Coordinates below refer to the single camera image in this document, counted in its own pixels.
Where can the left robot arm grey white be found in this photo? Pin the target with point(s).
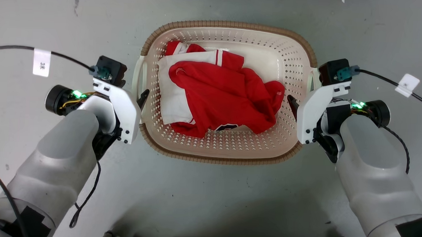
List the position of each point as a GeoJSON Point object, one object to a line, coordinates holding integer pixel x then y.
{"type": "Point", "coordinates": [59, 161]}

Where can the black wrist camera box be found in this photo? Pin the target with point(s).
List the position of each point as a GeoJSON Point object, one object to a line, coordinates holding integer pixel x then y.
{"type": "Point", "coordinates": [332, 71]}
{"type": "Point", "coordinates": [111, 69]}

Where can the beige laundry basket brown rim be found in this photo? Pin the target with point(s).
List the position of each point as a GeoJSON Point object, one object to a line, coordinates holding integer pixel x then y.
{"type": "Point", "coordinates": [227, 147]}

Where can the white garment red stripe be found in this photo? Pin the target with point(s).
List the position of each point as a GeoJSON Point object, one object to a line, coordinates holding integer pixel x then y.
{"type": "Point", "coordinates": [174, 102]}

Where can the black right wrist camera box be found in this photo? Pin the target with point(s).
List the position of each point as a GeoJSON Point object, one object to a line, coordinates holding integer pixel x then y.
{"type": "Point", "coordinates": [332, 71]}

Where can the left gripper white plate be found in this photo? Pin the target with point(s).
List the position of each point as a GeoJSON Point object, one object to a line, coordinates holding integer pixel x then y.
{"type": "Point", "coordinates": [126, 107]}

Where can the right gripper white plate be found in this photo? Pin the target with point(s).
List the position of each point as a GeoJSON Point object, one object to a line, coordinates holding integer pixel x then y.
{"type": "Point", "coordinates": [311, 115]}

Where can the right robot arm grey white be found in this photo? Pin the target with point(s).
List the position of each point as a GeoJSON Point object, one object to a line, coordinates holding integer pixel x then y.
{"type": "Point", "coordinates": [372, 175]}

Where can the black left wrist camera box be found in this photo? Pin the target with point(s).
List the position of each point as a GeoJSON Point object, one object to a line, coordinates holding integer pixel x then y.
{"type": "Point", "coordinates": [111, 69]}

